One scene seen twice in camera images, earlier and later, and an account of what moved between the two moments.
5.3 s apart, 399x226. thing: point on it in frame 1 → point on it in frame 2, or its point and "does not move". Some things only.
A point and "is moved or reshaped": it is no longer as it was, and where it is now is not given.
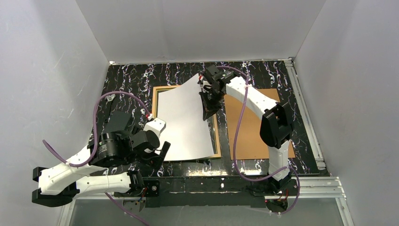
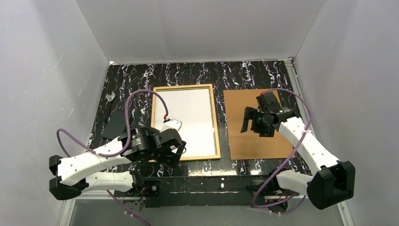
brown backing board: [249, 144] does not move
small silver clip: [110, 98] does not move
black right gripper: [211, 96] → [253, 121]
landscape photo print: [188, 133] does not move
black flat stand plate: [117, 121] does not move
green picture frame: [213, 123] is moved or reshaped
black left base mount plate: [153, 188] does not move
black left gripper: [153, 155] → [172, 149]
